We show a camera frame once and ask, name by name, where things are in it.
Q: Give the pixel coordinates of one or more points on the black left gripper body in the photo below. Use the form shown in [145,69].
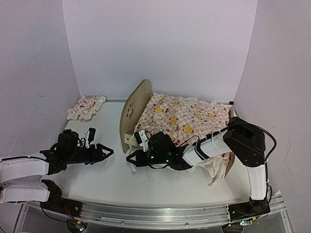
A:
[72,157]

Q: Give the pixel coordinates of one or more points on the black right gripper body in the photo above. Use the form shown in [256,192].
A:
[159,159]

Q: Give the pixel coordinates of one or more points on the duck print bed cushion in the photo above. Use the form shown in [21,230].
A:
[184,120]

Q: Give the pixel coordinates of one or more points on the wooden pet bed frame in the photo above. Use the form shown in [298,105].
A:
[218,168]

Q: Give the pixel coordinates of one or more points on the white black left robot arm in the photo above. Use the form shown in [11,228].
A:
[14,188]

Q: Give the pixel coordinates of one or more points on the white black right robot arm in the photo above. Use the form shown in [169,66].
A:
[249,143]

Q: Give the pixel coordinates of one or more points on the small duck print pillow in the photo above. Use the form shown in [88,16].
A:
[86,107]

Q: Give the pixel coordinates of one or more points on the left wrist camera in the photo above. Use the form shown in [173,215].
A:
[89,136]

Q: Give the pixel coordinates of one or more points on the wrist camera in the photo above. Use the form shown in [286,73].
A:
[89,136]
[143,140]

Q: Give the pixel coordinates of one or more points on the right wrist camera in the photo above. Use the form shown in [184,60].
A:
[143,140]

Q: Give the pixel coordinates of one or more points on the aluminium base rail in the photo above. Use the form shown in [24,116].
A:
[176,218]

